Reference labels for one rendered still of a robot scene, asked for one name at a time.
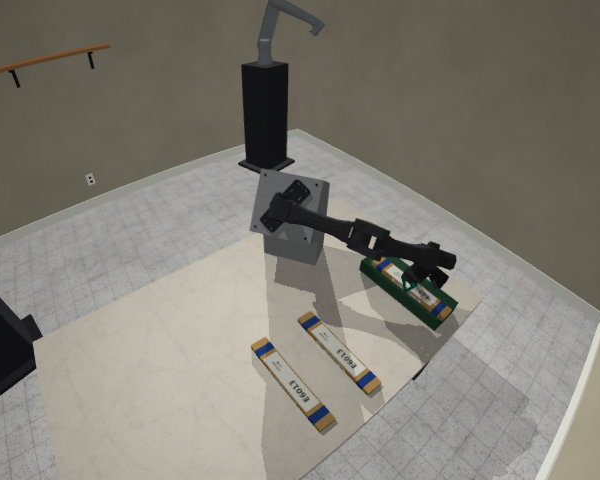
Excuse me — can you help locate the cream welding electrode pack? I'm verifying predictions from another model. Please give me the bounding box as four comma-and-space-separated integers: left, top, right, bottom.
251, 337, 336, 433

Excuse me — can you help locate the white welding electrode pack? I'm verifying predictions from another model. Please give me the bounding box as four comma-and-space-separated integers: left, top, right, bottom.
298, 311, 382, 396
371, 257, 452, 321

